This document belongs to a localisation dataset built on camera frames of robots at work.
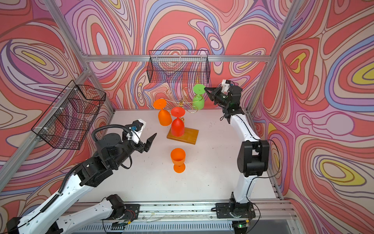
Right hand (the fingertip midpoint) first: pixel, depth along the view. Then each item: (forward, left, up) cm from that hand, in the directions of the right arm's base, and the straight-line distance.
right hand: (204, 90), depth 81 cm
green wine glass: (-4, +3, -3) cm, 6 cm away
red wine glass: (-16, +15, -11) cm, 24 cm away
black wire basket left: (-12, +75, -7) cm, 76 cm away
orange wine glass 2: (-8, +23, -12) cm, 27 cm away
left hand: (-26, +27, +1) cm, 38 cm away
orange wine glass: (-29, +16, -22) cm, 39 cm away
